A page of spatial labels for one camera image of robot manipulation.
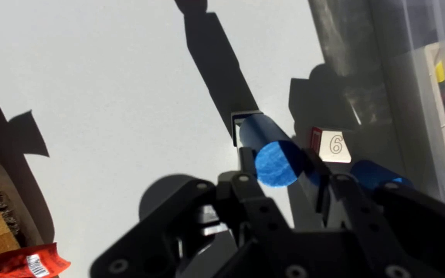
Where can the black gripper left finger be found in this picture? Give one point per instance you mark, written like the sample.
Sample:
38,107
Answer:
146,232

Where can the blue toy cylinder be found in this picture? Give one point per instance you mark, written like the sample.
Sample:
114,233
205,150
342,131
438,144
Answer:
279,164
375,171

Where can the wooden cube with number six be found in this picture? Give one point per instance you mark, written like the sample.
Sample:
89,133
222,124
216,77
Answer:
335,145

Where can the clear plastic storage bin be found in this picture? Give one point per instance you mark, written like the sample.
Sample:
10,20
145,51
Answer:
413,77

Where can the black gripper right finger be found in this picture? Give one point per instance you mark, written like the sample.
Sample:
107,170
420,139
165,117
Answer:
367,205

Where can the red candy bar wrapper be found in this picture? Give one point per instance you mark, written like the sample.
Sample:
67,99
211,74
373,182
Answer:
22,264

